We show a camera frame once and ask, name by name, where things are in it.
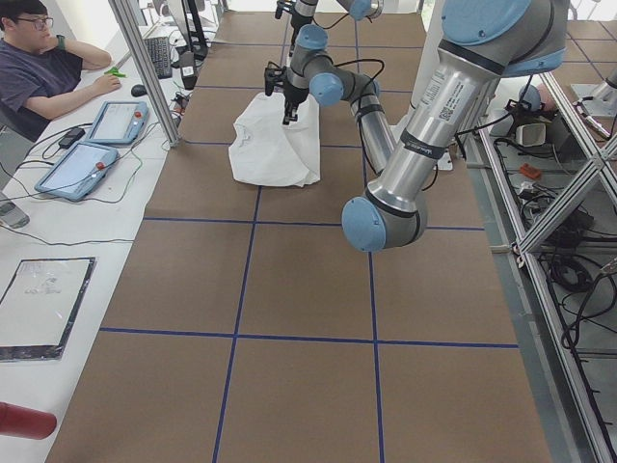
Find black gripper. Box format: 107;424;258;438
282;67;309;125

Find white long-sleeve printed shirt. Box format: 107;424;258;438
228;93;321;187

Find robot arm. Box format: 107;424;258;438
275;0;385;61
264;0;569;252

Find black keyboard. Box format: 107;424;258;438
143;37;173;79

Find black computer mouse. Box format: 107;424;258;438
131;84;148;97

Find blue teach pendant far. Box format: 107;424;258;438
86;101;149;145

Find blue teach pendant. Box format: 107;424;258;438
86;101;149;145
35;142;120;202

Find green object on desk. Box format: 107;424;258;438
105;67;126;78

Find blue teach pendant near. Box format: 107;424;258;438
35;142;120;202

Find seated person dark shirt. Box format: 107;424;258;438
1;1;121;142

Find framed white board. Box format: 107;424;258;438
1;257;95;363

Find red cylinder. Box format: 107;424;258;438
0;402;57;440

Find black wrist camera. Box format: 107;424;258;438
263;61;287;96

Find aluminium frame post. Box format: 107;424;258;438
108;0;180;148

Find aluminium frame rail right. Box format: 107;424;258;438
474;71;617;463

